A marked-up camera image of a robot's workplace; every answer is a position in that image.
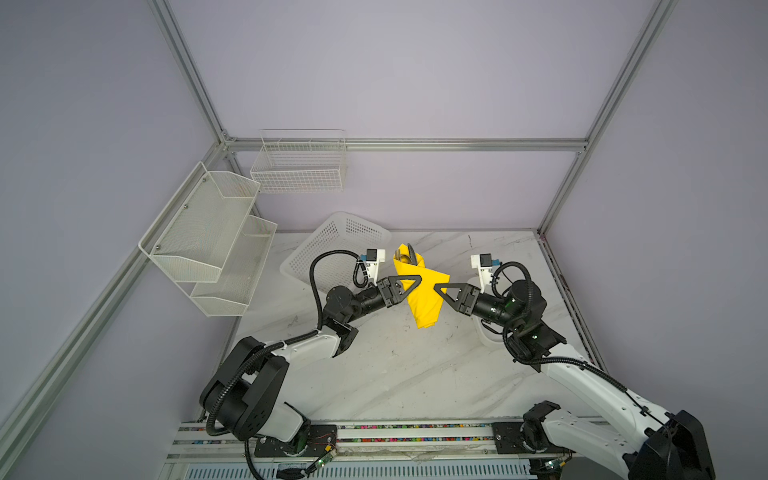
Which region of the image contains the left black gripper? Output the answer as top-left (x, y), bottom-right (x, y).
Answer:
top-left (345, 275), bottom-right (421, 325)

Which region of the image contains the aluminium front mounting rail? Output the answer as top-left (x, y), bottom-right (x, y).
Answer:
top-left (161, 416), bottom-right (667, 480)

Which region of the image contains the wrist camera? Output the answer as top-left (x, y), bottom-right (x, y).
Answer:
top-left (355, 248), bottom-right (386, 287)
top-left (470, 253), bottom-right (501, 293)

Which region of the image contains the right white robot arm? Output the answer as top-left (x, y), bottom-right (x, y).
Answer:
top-left (434, 261), bottom-right (716, 479)

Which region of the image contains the aluminium cage frame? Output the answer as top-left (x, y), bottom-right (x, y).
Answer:
top-left (1, 1), bottom-right (658, 421)

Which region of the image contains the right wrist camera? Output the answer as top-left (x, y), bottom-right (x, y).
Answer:
top-left (470, 253), bottom-right (501, 293)

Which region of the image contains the white wire wall basket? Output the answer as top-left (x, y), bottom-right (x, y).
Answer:
top-left (250, 129), bottom-right (347, 194)

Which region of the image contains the white rectangular plastic tray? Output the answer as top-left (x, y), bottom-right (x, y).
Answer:
top-left (471, 316), bottom-right (504, 349)

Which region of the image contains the white perforated plastic basket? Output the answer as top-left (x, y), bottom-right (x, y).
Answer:
top-left (279, 211), bottom-right (392, 295)

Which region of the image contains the white two-tier mesh shelf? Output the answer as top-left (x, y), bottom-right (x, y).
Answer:
top-left (138, 163), bottom-right (277, 317)

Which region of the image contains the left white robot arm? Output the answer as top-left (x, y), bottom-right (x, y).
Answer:
top-left (199, 249), bottom-right (423, 479)

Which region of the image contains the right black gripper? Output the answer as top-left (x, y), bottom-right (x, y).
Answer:
top-left (433, 283), bottom-right (521, 333)

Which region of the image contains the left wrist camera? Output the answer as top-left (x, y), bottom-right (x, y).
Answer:
top-left (355, 248), bottom-right (386, 287)

